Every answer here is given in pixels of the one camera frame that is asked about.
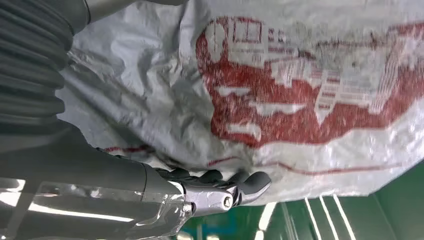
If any green conveyor belt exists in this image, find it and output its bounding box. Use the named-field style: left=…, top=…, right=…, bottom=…
left=172, top=161, right=424, bottom=240

